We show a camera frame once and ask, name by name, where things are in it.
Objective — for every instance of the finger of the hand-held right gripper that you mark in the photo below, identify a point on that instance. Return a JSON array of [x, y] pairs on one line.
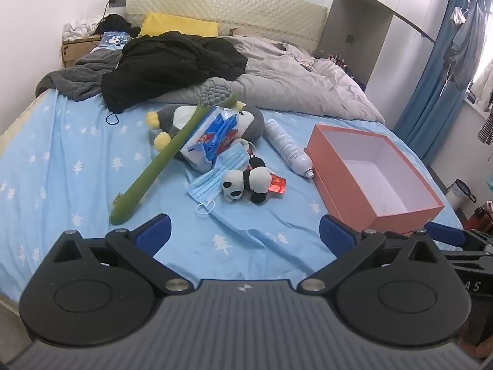
[[443, 234]]

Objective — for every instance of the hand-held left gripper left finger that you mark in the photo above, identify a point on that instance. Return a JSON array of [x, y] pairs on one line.
[[154, 235]]

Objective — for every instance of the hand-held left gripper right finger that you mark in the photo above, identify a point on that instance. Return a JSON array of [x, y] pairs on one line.
[[335, 235]]

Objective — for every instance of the pink cardboard box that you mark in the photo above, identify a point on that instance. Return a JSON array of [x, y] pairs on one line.
[[339, 177]]

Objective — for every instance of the blue face mask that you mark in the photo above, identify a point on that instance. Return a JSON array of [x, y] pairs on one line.
[[208, 185]]

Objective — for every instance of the red snack packet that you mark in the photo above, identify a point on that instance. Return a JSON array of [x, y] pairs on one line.
[[278, 185]]

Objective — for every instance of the panda plush toy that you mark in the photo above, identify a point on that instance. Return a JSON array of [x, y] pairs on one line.
[[256, 179]]

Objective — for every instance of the blue red tissue packet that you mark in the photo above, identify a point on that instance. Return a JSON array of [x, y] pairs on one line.
[[210, 138]]

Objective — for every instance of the small trash bin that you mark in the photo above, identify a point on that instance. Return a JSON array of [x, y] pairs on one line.
[[458, 194]]

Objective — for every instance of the blue tree-print bed sheet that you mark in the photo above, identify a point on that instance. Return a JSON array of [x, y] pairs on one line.
[[77, 200]]

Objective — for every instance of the white spray bottle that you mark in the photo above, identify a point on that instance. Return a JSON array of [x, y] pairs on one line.
[[287, 146]]

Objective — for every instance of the striped hanging garment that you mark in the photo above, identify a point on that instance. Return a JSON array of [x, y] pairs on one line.
[[487, 129]]

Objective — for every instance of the grey penguin plush toy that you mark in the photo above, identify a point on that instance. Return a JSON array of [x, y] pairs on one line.
[[252, 123]]

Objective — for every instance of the blue curtain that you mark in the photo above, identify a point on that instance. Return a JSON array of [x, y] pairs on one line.
[[427, 92]]

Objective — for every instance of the light grey duvet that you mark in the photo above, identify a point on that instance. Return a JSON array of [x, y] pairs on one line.
[[292, 81]]

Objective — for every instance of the black clothing pile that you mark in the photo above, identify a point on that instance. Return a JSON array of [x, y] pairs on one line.
[[165, 65]]

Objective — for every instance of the row of small bottles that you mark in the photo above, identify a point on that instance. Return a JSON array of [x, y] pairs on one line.
[[341, 63]]

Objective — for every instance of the dark grey fleece blanket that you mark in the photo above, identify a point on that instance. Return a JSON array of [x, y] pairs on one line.
[[77, 77]]

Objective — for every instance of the hanging grey-blue clothes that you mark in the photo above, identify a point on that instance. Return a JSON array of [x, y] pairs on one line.
[[466, 46]]

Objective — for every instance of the wooden nightstand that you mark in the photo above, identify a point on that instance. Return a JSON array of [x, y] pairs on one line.
[[75, 52]]

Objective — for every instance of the blue printed packet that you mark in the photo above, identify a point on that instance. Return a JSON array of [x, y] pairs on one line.
[[113, 39]]

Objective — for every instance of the yellow pillow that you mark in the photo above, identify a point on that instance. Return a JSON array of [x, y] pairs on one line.
[[177, 25]]

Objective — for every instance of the dark cloth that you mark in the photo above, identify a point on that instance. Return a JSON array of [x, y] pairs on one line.
[[115, 23]]

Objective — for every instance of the white crumpled cloth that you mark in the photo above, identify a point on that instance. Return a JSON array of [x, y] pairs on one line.
[[79, 27]]

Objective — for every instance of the beige quilted headboard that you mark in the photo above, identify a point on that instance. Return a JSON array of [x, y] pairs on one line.
[[231, 4]]

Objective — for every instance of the black wall socket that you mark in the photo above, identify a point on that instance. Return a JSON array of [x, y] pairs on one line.
[[117, 2]]

